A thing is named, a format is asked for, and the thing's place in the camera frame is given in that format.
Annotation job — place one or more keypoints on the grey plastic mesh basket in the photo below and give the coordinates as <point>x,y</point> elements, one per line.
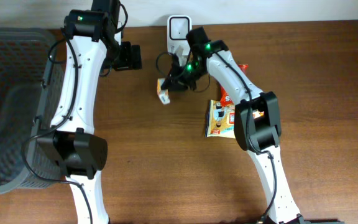
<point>30,87</point>

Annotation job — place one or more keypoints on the white barcode scanner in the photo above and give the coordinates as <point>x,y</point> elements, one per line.
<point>178,26</point>

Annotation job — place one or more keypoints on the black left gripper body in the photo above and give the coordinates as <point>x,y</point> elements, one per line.
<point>123,57</point>

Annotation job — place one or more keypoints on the red snack packet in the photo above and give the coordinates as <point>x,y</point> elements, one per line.
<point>225,98</point>

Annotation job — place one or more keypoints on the orange tissue pack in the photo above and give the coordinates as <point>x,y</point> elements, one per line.
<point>162,94</point>

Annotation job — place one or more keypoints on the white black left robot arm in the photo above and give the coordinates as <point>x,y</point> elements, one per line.
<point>93,41</point>

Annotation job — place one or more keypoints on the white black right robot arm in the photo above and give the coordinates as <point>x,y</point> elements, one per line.
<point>257,126</point>

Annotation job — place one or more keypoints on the yellow snack bag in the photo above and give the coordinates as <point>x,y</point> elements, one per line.
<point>220,120</point>

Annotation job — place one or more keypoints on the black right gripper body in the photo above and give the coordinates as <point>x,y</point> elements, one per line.
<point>189,72</point>

